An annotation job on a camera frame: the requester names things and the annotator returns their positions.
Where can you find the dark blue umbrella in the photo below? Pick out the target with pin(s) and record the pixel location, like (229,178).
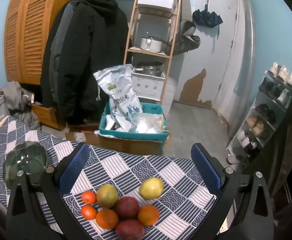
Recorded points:
(207,17)

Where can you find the grey clothes pile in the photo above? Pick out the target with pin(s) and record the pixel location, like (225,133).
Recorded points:
(18,97)

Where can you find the black hooded coat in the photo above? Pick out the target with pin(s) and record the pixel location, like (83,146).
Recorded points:
(85,55)

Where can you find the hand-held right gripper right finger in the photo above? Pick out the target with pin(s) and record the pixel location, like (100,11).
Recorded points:
(207,170)

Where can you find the white patterned crate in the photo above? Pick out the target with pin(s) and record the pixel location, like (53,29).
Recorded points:
(148,86)

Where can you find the large orange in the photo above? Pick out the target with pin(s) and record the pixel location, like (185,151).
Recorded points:
(107,218)
(148,215)

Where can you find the yellow-green pear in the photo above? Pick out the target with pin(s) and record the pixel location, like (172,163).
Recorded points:
(107,195)

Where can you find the clear plastic bag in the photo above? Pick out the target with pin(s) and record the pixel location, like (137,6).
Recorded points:
(148,123)

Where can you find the wooden drawer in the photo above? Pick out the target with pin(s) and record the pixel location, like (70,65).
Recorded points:
(44,113)

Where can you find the group of shoes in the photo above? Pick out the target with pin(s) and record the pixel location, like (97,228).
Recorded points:
(282,73)

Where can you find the white printed rice bag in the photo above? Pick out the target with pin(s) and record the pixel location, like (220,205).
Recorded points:
(122,95)

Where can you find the steel cooking pot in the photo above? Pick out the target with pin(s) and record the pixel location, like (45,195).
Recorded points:
(151,45)

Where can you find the blue white patterned tablecloth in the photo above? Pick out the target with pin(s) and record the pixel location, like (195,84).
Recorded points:
(135,170)

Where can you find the green hanging bag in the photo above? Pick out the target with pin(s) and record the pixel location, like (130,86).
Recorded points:
(186,42)

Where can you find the wooden shelf rack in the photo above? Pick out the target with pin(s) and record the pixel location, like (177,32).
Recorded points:
(135,50)

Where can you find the red apple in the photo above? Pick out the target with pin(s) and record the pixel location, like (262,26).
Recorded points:
(127,207)
(129,228)

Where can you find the grey shoe rack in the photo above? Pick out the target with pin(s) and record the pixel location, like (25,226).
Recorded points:
(268,97)

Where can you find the labelled flat cardboard box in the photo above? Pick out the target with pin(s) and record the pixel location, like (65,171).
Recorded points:
(80,136)

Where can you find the pale blue door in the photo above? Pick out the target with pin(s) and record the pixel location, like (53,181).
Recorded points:
(226,55)

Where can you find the green glass bowl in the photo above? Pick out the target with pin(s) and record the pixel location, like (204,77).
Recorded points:
(28,160)

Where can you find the brown cardboard box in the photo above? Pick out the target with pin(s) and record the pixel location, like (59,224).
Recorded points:
(128,146)

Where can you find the teal plastic basket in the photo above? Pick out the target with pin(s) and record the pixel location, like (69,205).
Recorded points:
(135,137)

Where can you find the wooden louvered wardrobe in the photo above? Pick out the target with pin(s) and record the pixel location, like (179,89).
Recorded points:
(30,42)

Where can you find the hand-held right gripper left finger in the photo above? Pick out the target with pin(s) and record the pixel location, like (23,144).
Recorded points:
(73,167)

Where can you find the small tangerine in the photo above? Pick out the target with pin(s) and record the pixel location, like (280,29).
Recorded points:
(88,212)
(89,197)

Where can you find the grey metal pipe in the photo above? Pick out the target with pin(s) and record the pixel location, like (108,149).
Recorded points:
(248,55)

